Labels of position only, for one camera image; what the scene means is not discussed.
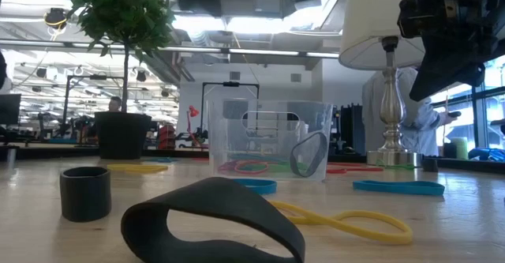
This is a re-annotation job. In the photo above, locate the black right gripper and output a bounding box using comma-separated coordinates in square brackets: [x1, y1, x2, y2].
[396, 0, 490, 103]

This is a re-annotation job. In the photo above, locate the blue rubber band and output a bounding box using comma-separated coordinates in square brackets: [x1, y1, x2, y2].
[144, 156, 179, 164]
[232, 178, 279, 196]
[352, 179, 446, 197]

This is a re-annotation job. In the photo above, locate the yellow rubber band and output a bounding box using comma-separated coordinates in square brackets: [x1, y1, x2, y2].
[269, 200, 414, 246]
[106, 163, 170, 175]

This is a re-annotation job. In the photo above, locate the teal rubber band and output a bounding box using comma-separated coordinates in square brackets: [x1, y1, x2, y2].
[227, 153, 291, 163]

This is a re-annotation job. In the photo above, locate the clear plastic bin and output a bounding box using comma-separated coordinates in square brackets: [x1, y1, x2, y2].
[207, 98, 335, 183]

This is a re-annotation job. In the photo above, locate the person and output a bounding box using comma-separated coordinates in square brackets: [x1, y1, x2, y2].
[107, 96, 123, 113]
[361, 66, 462, 158]

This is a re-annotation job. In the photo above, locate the grey ceiling unit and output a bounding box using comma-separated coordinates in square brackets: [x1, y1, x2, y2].
[255, 0, 282, 13]

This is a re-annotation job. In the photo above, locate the green cylinder object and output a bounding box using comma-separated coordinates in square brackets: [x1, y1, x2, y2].
[451, 137, 469, 160]

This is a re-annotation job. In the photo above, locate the blue fabric object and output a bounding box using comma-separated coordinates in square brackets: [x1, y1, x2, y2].
[468, 147, 505, 163]

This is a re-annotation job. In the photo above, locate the white shade silver table lamp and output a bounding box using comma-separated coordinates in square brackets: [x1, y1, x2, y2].
[338, 0, 427, 167]

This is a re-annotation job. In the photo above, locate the black cabinet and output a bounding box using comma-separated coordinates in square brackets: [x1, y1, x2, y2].
[339, 103, 366, 156]

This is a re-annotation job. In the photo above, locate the red desk lamp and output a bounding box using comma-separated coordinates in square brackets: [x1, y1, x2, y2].
[185, 104, 208, 150]

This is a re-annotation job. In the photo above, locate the red stacked object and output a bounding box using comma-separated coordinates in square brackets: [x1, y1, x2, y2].
[156, 122, 178, 150]

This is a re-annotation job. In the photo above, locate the black round ceiling fixture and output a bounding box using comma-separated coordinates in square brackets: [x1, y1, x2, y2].
[43, 7, 69, 30]

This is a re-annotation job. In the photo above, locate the green plant in black pot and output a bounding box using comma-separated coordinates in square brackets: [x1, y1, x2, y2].
[66, 0, 177, 160]

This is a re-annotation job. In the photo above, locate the black computer monitor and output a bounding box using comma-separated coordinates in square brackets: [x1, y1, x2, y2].
[0, 93, 22, 126]

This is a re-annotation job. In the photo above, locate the black window frame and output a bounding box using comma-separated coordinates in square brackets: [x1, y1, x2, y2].
[429, 55, 505, 150]

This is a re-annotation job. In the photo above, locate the black aluminium frame rail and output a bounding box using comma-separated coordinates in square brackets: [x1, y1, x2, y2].
[0, 144, 370, 163]
[421, 156, 505, 174]

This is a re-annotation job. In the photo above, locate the black metal gantry frame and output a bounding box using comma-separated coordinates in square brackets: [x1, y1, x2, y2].
[62, 73, 124, 137]
[200, 80, 261, 137]

